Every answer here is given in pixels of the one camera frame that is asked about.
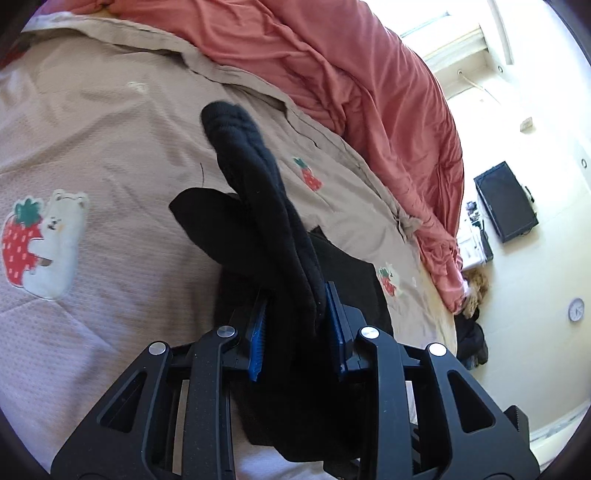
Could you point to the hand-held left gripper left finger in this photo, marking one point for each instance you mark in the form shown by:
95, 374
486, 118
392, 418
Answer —
256, 350

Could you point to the round wall clock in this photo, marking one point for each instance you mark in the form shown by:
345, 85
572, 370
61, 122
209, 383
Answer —
576, 310

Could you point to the window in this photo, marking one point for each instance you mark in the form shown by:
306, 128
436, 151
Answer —
443, 50

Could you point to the wall outlet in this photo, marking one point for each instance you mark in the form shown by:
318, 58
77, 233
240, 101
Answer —
527, 124

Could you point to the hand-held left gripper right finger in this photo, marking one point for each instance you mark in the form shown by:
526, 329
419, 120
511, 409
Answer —
334, 323

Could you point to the white cluttered shelf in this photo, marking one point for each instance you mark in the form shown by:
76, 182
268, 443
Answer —
473, 244

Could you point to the coral red duvet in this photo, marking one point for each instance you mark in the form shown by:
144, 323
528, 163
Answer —
369, 92

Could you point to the brown plush toy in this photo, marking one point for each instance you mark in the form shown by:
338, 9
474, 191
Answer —
476, 290

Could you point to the black wall monitor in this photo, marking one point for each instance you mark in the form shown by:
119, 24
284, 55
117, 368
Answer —
505, 203

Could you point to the beige strawberry print blanket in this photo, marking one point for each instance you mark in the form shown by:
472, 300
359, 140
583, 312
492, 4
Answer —
138, 161

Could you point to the dark clothes pile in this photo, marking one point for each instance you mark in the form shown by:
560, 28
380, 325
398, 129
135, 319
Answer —
471, 341

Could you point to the black sweater with orange cuffs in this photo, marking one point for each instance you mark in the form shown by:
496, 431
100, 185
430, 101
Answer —
258, 184

